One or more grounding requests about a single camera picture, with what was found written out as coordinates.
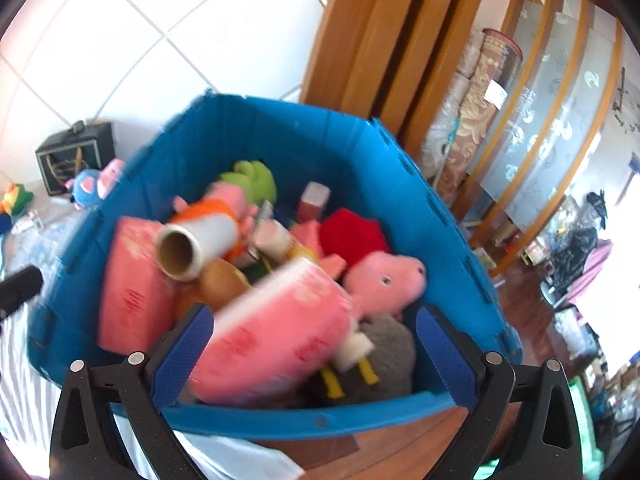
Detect striped blue white cloth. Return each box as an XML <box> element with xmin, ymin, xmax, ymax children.
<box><xmin>0</xmin><ymin>195</ymin><xmax>311</xmax><ymax>480</ymax></box>

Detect gray plush yellow feet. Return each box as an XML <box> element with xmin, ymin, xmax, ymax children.
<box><xmin>300</xmin><ymin>317</ymin><xmax>417</xmax><ymax>407</ymax></box>

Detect pig plush red dress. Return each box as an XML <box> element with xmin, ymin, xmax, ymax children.
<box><xmin>320</xmin><ymin>208</ymin><xmax>427</xmax><ymax>322</ymax></box>

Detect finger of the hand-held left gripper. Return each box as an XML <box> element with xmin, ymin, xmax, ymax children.
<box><xmin>0</xmin><ymin>266</ymin><xmax>43</xmax><ymax>321</ymax></box>

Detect black gift box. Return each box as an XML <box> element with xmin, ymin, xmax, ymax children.
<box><xmin>36</xmin><ymin>120</ymin><xmax>117</xmax><ymax>196</ymax></box>

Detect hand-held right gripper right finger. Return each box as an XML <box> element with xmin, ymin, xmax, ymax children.
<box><xmin>415</xmin><ymin>305</ymin><xmax>586</xmax><ymax>480</ymax></box>

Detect pig plush orange outfit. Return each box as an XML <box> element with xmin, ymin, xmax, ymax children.
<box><xmin>170</xmin><ymin>182</ymin><xmax>261</xmax><ymax>241</ymax></box>

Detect curved wooden frame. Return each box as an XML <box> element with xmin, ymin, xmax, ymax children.
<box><xmin>299</xmin><ymin>0</ymin><xmax>501</xmax><ymax>143</ymax></box>

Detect wooden desktop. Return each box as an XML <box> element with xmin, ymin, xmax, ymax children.
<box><xmin>260</xmin><ymin>402</ymin><xmax>481</xmax><ymax>480</ymax></box>

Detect blue plastic crate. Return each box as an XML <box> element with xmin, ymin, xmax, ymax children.
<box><xmin>27</xmin><ymin>91</ymin><xmax>523</xmax><ymax>443</ymax></box>

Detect pink tissue pack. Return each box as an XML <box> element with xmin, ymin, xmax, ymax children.
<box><xmin>97</xmin><ymin>216</ymin><xmax>176</xmax><ymax>356</ymax></box>
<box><xmin>187</xmin><ymin>257</ymin><xmax>361</xmax><ymax>408</ymax></box>

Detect white roll cardboard core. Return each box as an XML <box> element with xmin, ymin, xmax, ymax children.
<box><xmin>153</xmin><ymin>212</ymin><xmax>241</xmax><ymax>281</ymax></box>

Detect brown round object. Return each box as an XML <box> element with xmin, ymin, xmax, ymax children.
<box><xmin>192</xmin><ymin>259</ymin><xmax>252</xmax><ymax>307</ymax></box>

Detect rolled patterned carpet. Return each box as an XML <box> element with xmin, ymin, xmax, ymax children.
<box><xmin>450</xmin><ymin>27</ymin><xmax>524</xmax><ymax>211</ymax></box>

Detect rolled pale carpet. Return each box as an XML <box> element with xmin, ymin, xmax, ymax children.
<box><xmin>417</xmin><ymin>45</ymin><xmax>473</xmax><ymax>186</ymax></box>

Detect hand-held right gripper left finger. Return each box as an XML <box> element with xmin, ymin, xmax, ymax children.
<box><xmin>48</xmin><ymin>303</ymin><xmax>216</xmax><ymax>480</ymax></box>

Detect green plush toy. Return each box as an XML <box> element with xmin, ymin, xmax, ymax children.
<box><xmin>219</xmin><ymin>160</ymin><xmax>277</xmax><ymax>206</ymax></box>

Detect small red white box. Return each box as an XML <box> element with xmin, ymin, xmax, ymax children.
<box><xmin>300</xmin><ymin>181</ymin><xmax>332</xmax><ymax>223</ymax></box>

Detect pig plush blue outfit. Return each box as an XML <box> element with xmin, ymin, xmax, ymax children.
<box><xmin>67</xmin><ymin>158</ymin><xmax>126</xmax><ymax>211</ymax></box>

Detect green cloth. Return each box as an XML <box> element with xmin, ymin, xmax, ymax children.
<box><xmin>567</xmin><ymin>374</ymin><xmax>603</xmax><ymax>463</ymax></box>

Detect black clothes pile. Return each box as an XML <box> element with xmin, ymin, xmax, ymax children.
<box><xmin>547</xmin><ymin>191</ymin><xmax>612</xmax><ymax>293</ymax></box>

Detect glass partition wooden frame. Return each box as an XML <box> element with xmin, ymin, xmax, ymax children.
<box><xmin>450</xmin><ymin>0</ymin><xmax>640</xmax><ymax>281</ymax></box>

